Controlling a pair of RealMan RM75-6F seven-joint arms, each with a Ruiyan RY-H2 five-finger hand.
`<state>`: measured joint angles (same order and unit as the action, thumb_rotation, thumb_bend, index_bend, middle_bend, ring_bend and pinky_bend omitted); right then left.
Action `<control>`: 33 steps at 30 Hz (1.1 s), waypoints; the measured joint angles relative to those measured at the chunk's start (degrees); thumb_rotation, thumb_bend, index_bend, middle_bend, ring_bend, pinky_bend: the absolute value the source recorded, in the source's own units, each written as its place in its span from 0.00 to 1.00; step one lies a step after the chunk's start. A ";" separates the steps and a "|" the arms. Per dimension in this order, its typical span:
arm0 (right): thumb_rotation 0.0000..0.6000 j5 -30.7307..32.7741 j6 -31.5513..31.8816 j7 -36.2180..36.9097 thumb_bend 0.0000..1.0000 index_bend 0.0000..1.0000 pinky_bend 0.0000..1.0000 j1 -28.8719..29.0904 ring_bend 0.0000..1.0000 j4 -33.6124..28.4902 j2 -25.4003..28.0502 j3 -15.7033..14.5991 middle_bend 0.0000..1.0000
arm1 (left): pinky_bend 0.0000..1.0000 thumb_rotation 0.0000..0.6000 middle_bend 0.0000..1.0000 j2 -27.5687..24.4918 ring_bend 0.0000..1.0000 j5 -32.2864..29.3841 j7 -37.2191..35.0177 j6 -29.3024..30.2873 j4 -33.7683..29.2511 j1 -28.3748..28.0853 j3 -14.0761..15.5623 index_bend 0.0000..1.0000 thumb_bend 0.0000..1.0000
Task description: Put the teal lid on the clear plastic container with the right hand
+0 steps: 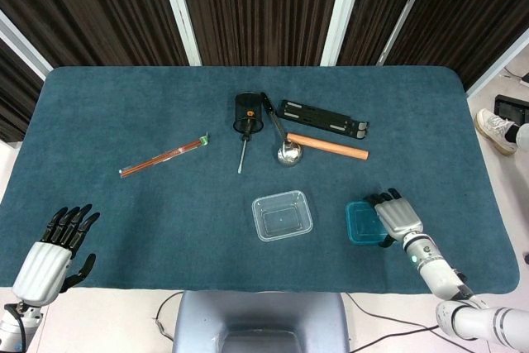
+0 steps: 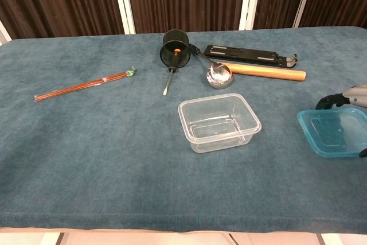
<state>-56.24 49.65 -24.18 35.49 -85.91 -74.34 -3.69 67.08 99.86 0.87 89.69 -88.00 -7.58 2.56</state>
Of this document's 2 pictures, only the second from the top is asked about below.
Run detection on black mesh pen cup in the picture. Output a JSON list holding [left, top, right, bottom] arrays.
[[159, 29, 192, 69]]

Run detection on black orange handled screwdriver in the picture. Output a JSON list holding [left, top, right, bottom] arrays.
[[162, 47, 182, 96]]

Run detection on wooden rolling pin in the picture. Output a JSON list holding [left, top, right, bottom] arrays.
[[220, 61, 307, 82]]

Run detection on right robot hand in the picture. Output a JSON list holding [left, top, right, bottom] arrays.
[[315, 83, 367, 158]]

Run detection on teal plastic lid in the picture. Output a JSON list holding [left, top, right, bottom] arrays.
[[296, 108, 367, 158]]

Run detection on black folding laptop stand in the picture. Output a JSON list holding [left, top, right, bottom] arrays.
[[204, 44, 298, 69]]

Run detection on clear plastic container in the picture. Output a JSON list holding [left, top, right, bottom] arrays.
[[177, 92, 262, 154]]

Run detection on blue tablecloth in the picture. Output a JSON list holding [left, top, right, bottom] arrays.
[[0, 26, 367, 234]]

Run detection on packaged red chopsticks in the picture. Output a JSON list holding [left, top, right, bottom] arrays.
[[33, 66, 137, 103]]

